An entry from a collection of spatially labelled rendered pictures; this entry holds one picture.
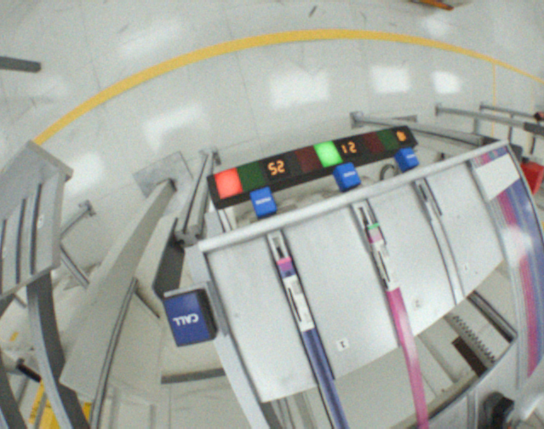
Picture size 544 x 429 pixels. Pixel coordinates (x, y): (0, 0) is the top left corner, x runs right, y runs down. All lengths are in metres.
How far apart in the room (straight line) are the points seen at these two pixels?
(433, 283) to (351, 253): 0.13
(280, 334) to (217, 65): 0.91
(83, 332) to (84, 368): 0.05
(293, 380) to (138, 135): 0.96
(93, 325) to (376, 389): 2.05
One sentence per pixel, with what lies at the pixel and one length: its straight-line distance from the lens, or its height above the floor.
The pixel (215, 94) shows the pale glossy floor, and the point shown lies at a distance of 0.92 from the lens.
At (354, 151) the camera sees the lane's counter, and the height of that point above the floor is 0.66.
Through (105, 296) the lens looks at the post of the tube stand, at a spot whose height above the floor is 0.67.
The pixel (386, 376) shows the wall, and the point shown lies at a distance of 2.19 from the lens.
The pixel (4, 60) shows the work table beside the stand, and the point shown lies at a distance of 1.19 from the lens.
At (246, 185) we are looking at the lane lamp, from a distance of 0.26.
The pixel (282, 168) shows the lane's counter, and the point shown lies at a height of 0.66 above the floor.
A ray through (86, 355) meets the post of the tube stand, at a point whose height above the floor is 0.78.
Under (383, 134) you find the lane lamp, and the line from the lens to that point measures 0.35.
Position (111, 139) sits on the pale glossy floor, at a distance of 1.04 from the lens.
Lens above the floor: 0.91
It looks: 60 degrees down
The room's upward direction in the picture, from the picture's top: 153 degrees clockwise
